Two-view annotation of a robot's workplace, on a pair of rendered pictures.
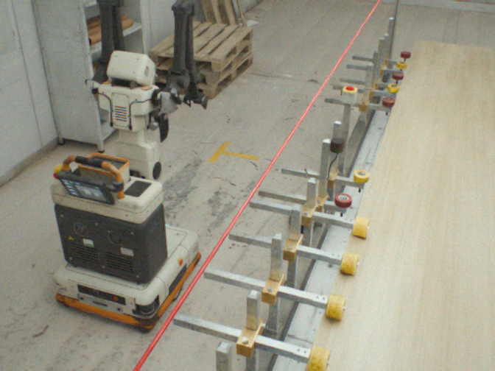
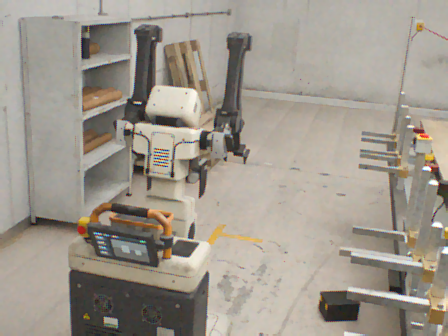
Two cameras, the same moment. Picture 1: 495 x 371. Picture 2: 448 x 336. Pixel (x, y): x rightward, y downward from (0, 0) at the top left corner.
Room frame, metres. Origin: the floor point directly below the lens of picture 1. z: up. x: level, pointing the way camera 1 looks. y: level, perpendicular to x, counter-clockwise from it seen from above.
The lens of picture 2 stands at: (0.39, 0.62, 1.79)
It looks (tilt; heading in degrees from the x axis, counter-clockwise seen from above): 19 degrees down; 354
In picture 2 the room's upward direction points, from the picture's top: 4 degrees clockwise
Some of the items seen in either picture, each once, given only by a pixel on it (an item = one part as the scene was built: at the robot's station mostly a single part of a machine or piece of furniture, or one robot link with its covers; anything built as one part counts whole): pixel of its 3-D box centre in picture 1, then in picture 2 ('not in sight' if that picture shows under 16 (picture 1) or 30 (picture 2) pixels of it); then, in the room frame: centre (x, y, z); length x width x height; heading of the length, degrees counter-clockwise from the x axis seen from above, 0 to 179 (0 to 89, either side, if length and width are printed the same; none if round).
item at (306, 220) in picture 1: (309, 212); (429, 267); (1.97, -0.27, 0.95); 0.14 x 0.06 x 0.05; 160
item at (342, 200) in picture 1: (342, 207); not in sight; (2.15, -0.45, 0.85); 0.08 x 0.08 x 0.11
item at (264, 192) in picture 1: (301, 200); (395, 260); (2.22, -0.26, 0.84); 0.43 x 0.03 x 0.04; 70
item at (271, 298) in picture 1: (273, 286); not in sight; (1.50, -0.10, 0.95); 0.14 x 0.06 x 0.05; 160
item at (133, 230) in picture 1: (113, 215); (142, 287); (2.44, 0.72, 0.59); 0.55 x 0.34 x 0.83; 70
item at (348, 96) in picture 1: (349, 96); (422, 145); (2.71, -0.53, 1.18); 0.07 x 0.07 x 0.08; 70
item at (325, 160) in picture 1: (323, 184); (422, 238); (2.23, -0.36, 0.93); 0.04 x 0.04 x 0.48; 70
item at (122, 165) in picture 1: (104, 171); (141, 227); (2.42, 0.73, 0.87); 0.23 x 0.15 x 0.11; 70
